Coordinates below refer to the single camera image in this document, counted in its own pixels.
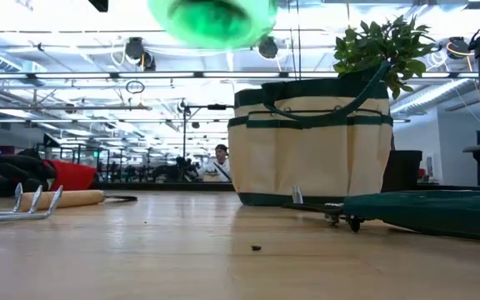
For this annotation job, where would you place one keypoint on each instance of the green leafy potted plant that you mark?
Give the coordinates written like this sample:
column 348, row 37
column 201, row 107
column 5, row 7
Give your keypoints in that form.
column 373, row 46

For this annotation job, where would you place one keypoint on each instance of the small dark debris speck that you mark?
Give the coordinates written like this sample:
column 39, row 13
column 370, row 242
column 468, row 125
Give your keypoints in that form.
column 256, row 248

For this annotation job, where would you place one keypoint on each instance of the red and black garden gloves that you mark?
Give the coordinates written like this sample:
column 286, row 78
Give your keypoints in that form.
column 71, row 175

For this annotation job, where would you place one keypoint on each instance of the cream gardening bag green trim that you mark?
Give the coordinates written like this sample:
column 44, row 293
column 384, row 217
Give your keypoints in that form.
column 306, row 158

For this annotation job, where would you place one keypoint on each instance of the black plant pot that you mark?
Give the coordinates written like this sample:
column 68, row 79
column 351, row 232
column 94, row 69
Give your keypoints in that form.
column 404, row 171

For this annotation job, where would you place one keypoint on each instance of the person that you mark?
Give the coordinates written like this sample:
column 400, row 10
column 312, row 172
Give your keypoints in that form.
column 217, row 168

